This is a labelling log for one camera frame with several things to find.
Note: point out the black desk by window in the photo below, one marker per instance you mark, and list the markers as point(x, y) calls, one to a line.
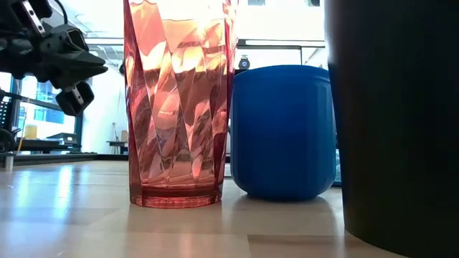
point(61, 138)

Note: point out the black window frame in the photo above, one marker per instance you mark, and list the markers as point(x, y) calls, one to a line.
point(79, 136)

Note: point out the black perforated panel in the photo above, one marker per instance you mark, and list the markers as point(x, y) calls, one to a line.
point(3, 114)

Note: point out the cardboard box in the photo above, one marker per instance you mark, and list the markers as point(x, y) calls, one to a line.
point(124, 136)

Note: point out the teal microfibre cloth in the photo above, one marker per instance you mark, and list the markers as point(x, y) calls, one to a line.
point(338, 168)

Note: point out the yellow container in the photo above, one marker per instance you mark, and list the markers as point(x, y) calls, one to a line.
point(31, 132)

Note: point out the red faceted plastic tumbler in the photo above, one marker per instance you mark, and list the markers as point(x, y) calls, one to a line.
point(179, 107)

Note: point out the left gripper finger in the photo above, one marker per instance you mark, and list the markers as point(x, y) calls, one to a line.
point(73, 102)
point(71, 64)

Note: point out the black-framed wooden shelf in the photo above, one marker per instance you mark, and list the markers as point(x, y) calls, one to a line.
point(272, 47)

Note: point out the silver metal post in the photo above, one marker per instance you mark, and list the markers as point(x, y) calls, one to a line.
point(9, 162)

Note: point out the tall black cup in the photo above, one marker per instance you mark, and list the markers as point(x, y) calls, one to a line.
point(394, 143)

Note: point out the long ceiling light strip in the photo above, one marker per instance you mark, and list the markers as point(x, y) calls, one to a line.
point(104, 41)

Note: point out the small background table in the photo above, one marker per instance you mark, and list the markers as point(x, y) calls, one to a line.
point(116, 144)

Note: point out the small black round device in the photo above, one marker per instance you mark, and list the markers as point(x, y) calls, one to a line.
point(244, 63)

